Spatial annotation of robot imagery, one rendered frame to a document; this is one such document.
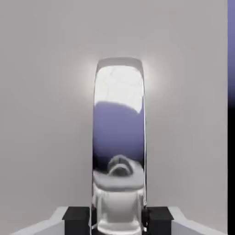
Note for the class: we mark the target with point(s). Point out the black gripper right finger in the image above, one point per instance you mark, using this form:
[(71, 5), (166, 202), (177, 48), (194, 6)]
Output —
[(159, 221)]

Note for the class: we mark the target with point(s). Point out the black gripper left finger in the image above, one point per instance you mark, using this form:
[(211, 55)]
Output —
[(76, 221)]

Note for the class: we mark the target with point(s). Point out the pale grey cabinet door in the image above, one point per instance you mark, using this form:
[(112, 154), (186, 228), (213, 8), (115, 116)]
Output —
[(45, 110)]

